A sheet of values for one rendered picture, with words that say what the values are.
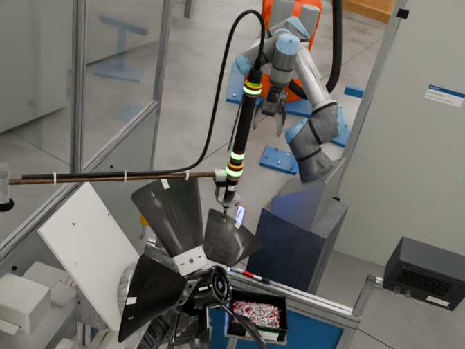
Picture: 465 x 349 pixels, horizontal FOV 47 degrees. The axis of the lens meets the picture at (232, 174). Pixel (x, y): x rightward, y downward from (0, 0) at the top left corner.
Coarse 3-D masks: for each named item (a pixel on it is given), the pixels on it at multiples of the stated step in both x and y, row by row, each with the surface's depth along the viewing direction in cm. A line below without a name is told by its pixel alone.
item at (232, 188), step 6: (258, 60) 130; (258, 66) 131; (252, 72) 131; (258, 72) 131; (252, 78) 132; (258, 78) 132; (228, 180) 149; (228, 186) 150; (234, 186) 150; (228, 192) 151; (234, 192) 151; (228, 198) 152
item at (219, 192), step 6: (216, 174) 146; (222, 174) 147; (216, 180) 147; (222, 180) 147; (216, 186) 152; (222, 186) 148; (216, 192) 152; (222, 192) 150; (216, 198) 153; (222, 198) 151; (234, 198) 153; (222, 204) 151; (228, 204) 151; (234, 204) 151
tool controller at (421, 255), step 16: (400, 240) 191; (416, 240) 189; (400, 256) 184; (416, 256) 184; (432, 256) 185; (448, 256) 186; (464, 256) 186; (400, 272) 186; (416, 272) 184; (432, 272) 181; (448, 272) 181; (464, 272) 182; (400, 288) 193; (416, 288) 190; (432, 288) 187; (448, 288) 184; (464, 288) 181; (432, 304) 194; (448, 304) 190
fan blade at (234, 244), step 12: (216, 216) 187; (228, 216) 190; (216, 228) 183; (228, 228) 185; (240, 228) 188; (204, 240) 178; (216, 240) 179; (228, 240) 180; (240, 240) 183; (252, 240) 187; (204, 252) 174; (216, 252) 174; (228, 252) 176; (240, 252) 178; (252, 252) 182; (228, 264) 172
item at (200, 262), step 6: (186, 252) 160; (192, 252) 161; (198, 252) 161; (174, 258) 160; (180, 258) 160; (186, 258) 160; (192, 258) 161; (198, 258) 161; (204, 258) 161; (180, 264) 160; (186, 264) 160; (192, 264) 160; (198, 264) 161; (204, 264) 161; (180, 270) 159; (186, 270) 160; (192, 270) 160
